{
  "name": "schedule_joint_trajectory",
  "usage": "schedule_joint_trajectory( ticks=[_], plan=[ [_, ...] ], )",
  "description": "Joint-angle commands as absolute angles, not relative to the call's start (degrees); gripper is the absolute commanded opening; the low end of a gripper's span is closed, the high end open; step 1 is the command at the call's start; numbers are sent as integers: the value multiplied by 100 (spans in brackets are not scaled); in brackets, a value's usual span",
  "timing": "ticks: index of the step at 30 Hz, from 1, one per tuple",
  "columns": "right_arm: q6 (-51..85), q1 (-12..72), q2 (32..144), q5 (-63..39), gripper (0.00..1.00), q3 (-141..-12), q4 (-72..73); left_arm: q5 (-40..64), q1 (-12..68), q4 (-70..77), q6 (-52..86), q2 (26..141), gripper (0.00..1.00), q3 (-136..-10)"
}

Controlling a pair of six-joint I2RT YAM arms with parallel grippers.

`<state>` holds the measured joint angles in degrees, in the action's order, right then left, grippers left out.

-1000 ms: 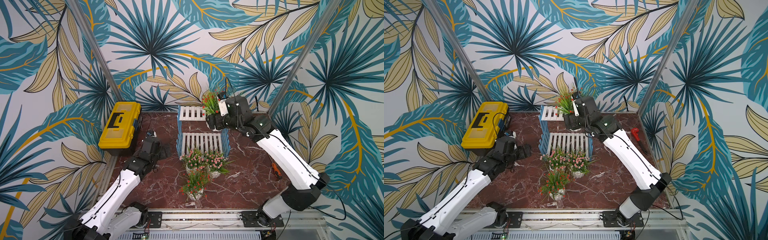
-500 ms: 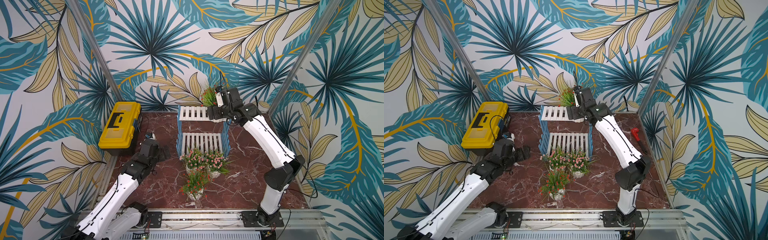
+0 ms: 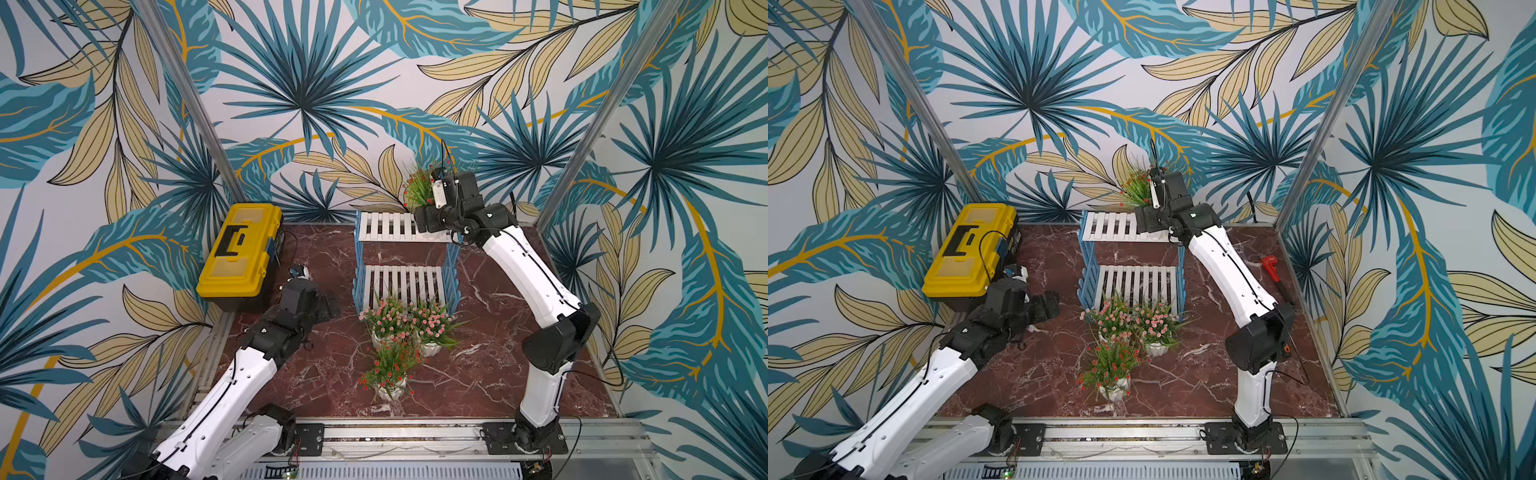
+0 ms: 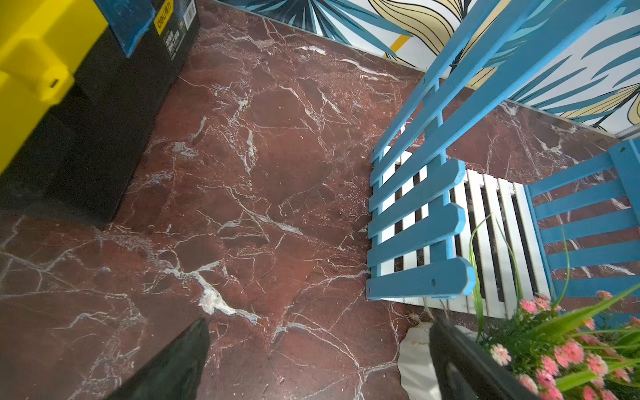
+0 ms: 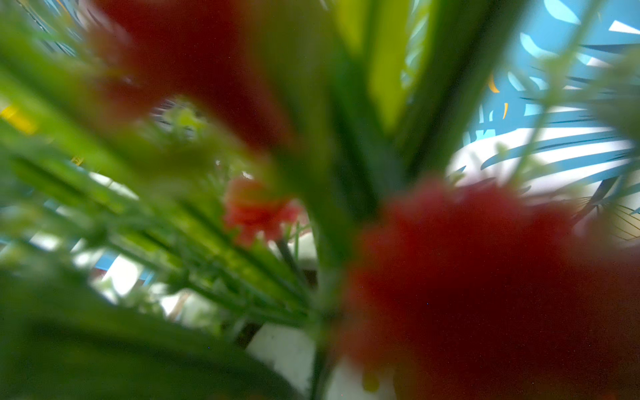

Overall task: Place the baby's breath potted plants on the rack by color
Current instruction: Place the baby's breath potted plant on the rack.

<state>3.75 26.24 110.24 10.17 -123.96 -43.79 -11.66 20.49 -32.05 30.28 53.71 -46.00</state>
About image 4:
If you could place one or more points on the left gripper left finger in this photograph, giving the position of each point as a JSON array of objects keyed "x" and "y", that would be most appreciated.
[{"x": 175, "y": 372}]

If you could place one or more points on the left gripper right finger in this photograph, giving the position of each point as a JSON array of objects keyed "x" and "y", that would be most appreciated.
[{"x": 465, "y": 371}]

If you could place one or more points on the blue white wooden rack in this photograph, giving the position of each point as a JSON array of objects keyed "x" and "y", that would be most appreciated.
[{"x": 440, "y": 231}]

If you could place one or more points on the yellow black toolbox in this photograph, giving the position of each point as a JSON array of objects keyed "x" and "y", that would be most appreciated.
[{"x": 81, "y": 85}]

